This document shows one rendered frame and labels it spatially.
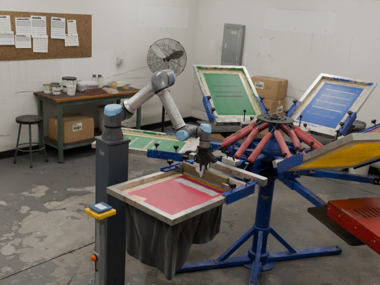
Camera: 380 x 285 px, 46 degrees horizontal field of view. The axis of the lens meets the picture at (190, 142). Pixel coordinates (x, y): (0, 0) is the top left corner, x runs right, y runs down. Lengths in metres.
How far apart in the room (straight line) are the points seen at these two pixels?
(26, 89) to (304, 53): 4.11
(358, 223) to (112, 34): 5.40
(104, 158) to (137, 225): 0.56
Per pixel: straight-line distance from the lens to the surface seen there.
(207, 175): 3.02
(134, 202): 2.68
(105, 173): 3.15
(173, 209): 2.67
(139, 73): 7.57
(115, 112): 3.06
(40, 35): 6.44
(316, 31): 7.11
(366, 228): 2.45
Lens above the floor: 2.09
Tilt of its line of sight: 17 degrees down
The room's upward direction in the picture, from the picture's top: 4 degrees clockwise
